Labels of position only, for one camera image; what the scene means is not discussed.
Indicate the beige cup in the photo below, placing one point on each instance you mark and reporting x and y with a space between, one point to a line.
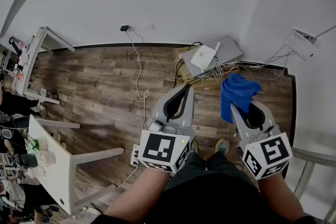
47 158
42 143

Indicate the black power adapter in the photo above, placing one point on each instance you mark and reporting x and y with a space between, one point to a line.
124 28

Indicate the grey metal frame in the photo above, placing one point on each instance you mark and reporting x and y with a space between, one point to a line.
315 154

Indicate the flat grey network device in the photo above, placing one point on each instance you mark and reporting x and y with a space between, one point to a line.
228 49

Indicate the person's right forearm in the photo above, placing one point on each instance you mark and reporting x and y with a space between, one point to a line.
278 196

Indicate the person's black clothing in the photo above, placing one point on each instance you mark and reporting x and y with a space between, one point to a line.
210 191

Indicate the black mug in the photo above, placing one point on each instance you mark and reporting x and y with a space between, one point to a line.
29 160

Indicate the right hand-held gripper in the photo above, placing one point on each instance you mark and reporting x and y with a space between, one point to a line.
273 154

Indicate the white table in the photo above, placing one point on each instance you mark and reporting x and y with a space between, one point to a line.
57 178
29 68

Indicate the brown cardboard box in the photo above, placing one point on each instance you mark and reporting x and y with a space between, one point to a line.
187 76

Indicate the white power strip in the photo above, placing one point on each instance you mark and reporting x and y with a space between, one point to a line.
135 154

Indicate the person's left shoe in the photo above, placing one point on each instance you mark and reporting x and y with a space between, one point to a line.
194 146

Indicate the green packet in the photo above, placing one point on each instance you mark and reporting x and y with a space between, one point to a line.
32 147

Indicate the black desk gadget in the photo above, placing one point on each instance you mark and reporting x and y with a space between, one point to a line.
14 43

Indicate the person's left forearm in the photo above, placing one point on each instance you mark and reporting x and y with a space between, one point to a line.
136 191

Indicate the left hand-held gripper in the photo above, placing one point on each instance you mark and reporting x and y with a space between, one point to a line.
157 149

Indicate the blue cloth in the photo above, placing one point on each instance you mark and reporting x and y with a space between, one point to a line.
236 91

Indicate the white wall network panel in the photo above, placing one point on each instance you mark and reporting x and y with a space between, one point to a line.
298 43

